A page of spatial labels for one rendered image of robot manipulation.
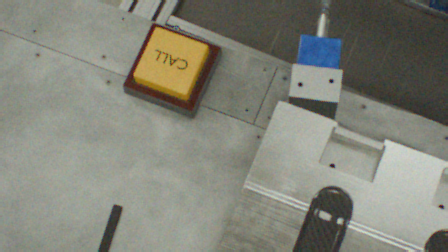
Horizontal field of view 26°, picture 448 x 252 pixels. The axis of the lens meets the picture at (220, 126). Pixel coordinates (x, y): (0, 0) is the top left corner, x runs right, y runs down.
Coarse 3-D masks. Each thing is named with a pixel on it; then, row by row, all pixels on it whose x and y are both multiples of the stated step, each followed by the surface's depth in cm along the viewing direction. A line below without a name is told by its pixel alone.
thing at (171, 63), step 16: (160, 32) 101; (160, 48) 100; (176, 48) 100; (192, 48) 100; (208, 48) 101; (144, 64) 100; (160, 64) 100; (176, 64) 100; (192, 64) 99; (144, 80) 99; (160, 80) 99; (176, 80) 99; (192, 80) 99; (176, 96) 100
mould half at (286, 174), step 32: (288, 128) 91; (320, 128) 91; (256, 160) 90; (288, 160) 90; (384, 160) 90; (416, 160) 90; (256, 192) 89; (288, 192) 89; (352, 192) 89; (384, 192) 89; (416, 192) 89; (256, 224) 89; (288, 224) 88; (352, 224) 88; (384, 224) 88; (416, 224) 88
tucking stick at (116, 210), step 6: (114, 204) 98; (114, 210) 98; (120, 210) 98; (114, 216) 98; (108, 222) 97; (114, 222) 97; (108, 228) 97; (114, 228) 97; (108, 234) 97; (102, 240) 97; (108, 240) 97; (102, 246) 97; (108, 246) 97
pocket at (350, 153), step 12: (336, 132) 93; (348, 132) 92; (336, 144) 93; (348, 144) 93; (360, 144) 93; (372, 144) 92; (324, 156) 93; (336, 156) 93; (348, 156) 93; (360, 156) 93; (372, 156) 93; (336, 168) 93; (348, 168) 93; (360, 168) 93; (372, 168) 92; (372, 180) 92
